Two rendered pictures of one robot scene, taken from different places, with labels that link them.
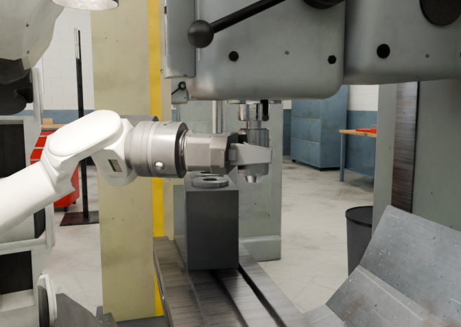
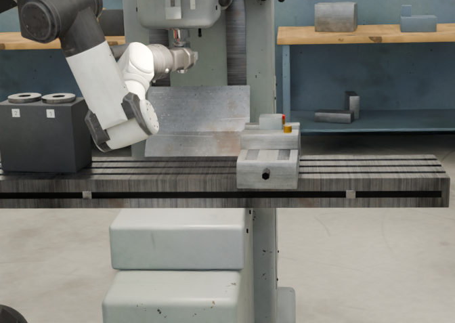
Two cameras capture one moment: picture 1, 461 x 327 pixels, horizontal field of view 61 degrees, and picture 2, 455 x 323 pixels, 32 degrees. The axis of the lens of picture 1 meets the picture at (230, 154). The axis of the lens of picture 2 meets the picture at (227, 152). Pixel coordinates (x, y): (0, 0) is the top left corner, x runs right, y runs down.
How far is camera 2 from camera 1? 1.95 m
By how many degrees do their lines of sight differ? 69
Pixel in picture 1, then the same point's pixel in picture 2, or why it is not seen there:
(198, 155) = (180, 60)
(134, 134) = (156, 54)
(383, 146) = not seen: hidden behind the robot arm
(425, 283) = (202, 119)
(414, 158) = not seen: hidden behind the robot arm
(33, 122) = not seen: outside the picture
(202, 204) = (77, 114)
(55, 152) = (147, 71)
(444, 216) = (196, 81)
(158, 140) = (166, 55)
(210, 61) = (210, 11)
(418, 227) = (181, 92)
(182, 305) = (128, 176)
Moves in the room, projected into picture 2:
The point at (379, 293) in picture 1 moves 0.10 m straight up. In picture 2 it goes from (177, 138) to (175, 106)
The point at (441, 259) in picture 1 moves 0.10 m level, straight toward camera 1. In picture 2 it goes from (205, 103) to (227, 108)
